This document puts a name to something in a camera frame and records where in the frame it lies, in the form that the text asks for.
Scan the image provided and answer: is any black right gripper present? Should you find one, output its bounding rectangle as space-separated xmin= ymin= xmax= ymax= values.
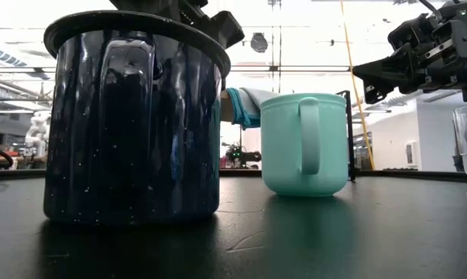
xmin=352 ymin=0 xmax=467 ymax=105

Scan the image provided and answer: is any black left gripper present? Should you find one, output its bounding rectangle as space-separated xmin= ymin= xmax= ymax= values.
xmin=108 ymin=0 xmax=246 ymax=50

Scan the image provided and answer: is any white wall box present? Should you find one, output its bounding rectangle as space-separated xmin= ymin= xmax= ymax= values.
xmin=405 ymin=139 xmax=422 ymax=167

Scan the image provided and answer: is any wooden shelf with black frame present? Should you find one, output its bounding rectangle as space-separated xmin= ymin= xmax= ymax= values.
xmin=220 ymin=89 xmax=357 ymax=182

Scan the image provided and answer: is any black cable loop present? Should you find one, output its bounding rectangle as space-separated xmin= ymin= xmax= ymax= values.
xmin=0 ymin=144 xmax=15 ymax=170

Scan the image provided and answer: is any dark blue speckled enamel mug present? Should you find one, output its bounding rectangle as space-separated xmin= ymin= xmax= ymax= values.
xmin=43 ymin=10 xmax=232 ymax=226

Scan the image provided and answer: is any folded blue-grey cloth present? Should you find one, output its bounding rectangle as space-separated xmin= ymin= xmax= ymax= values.
xmin=225 ymin=87 xmax=281 ymax=131

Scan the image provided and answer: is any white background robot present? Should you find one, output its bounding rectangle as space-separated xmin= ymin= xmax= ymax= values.
xmin=24 ymin=111 xmax=53 ymax=158

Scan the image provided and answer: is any mint green plastic mug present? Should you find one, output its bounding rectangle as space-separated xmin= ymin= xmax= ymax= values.
xmin=259 ymin=92 xmax=349 ymax=198

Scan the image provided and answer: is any round black ceiling fixture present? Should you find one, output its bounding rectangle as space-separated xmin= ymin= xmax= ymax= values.
xmin=250 ymin=33 xmax=269 ymax=54

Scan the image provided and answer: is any yellow cable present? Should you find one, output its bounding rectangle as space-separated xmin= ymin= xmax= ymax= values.
xmin=339 ymin=0 xmax=376 ymax=171

